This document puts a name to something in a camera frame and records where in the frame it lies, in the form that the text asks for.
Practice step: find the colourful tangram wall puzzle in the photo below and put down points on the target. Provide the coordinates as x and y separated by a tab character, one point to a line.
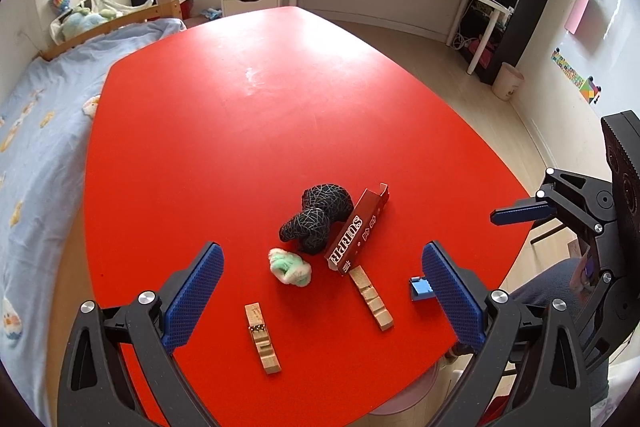
591	92

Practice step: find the cream waste bin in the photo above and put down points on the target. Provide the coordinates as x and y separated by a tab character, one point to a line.
507	82

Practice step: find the red cardboard box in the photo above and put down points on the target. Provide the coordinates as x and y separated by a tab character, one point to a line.
356	232

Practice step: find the wooden bed frame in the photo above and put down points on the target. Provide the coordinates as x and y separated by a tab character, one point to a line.
125	18

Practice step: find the person's grey trouser leg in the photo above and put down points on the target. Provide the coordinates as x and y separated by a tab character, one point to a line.
550	284

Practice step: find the green white crumpled ball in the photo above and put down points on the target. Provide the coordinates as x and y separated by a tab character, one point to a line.
290	267

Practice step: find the small blue plastic piece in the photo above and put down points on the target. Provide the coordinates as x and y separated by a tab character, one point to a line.
421	289

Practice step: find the pink paper wall pocket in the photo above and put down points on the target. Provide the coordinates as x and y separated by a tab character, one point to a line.
577	13

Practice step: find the light blue printed blanket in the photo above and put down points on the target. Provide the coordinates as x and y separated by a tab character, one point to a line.
45	122

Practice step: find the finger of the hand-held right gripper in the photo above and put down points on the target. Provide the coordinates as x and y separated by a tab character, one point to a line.
520	211
612	312

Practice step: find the blue green plush toy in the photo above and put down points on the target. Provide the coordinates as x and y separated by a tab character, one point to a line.
85	22

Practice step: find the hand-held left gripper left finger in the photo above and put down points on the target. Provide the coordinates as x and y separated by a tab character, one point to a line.
195	292

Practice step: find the black white-lined crumpled cloth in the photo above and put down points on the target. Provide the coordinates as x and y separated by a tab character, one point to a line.
315	217

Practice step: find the notched wooden block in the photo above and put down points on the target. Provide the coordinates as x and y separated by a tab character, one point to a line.
261	337
371	299

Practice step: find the colourful wall sticker strip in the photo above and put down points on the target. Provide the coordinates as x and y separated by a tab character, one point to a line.
566	67

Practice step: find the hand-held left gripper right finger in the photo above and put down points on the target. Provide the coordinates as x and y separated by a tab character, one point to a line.
452	302

